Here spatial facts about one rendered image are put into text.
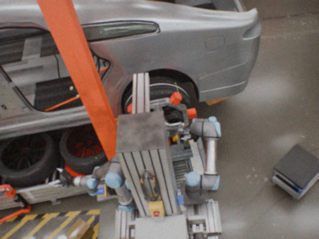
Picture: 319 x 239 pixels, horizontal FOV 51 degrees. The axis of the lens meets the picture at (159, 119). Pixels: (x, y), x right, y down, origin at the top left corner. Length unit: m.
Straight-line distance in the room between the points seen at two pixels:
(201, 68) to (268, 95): 1.67
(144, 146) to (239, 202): 2.22
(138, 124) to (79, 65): 0.77
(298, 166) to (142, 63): 1.86
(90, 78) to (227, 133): 2.25
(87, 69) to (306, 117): 2.96
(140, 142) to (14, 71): 2.82
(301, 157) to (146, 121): 2.27
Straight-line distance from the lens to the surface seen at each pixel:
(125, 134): 1.76
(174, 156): 3.88
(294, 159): 3.71
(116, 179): 2.31
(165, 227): 2.34
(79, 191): 3.88
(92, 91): 2.53
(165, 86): 3.17
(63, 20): 2.17
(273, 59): 5.21
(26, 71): 4.26
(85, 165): 3.64
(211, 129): 2.67
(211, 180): 2.69
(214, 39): 3.05
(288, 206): 3.82
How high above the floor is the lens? 3.40
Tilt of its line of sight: 50 degrees down
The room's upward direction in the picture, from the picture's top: 11 degrees counter-clockwise
